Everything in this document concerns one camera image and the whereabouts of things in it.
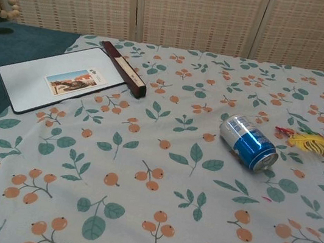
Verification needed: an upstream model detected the colourful feather shuttlecock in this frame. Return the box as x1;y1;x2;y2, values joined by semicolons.
271;121;324;161

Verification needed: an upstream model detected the floral leaf and berry tablecloth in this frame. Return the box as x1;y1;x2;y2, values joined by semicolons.
0;19;324;243

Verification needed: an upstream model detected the white board with black edge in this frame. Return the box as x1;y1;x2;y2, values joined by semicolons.
0;32;137;131

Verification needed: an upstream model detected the woven bamboo folding screen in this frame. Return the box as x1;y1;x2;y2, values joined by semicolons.
0;0;324;76

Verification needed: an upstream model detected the maroon folded fan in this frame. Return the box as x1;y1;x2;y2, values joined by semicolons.
93;40;154;100

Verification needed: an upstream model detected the landscape photo postcard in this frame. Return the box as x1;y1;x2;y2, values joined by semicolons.
42;62;110;104

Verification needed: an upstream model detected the blue and silver drink can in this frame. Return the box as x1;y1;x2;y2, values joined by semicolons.
214;111;284;176

